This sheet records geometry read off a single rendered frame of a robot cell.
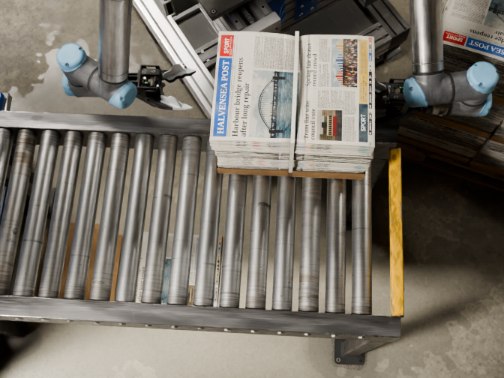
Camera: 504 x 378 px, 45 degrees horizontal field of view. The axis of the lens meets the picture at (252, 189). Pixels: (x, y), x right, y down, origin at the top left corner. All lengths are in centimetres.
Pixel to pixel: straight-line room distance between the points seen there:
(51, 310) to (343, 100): 87
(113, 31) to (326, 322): 85
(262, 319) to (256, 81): 57
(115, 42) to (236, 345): 125
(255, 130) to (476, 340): 134
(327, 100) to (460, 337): 125
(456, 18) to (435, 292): 104
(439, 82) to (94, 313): 102
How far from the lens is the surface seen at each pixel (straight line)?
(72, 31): 288
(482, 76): 161
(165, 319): 153
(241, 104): 141
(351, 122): 140
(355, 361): 231
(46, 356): 245
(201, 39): 248
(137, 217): 160
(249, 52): 148
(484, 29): 184
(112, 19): 146
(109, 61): 154
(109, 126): 170
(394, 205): 157
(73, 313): 159
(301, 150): 142
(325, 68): 146
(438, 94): 159
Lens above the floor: 230
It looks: 72 degrees down
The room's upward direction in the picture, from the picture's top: 6 degrees counter-clockwise
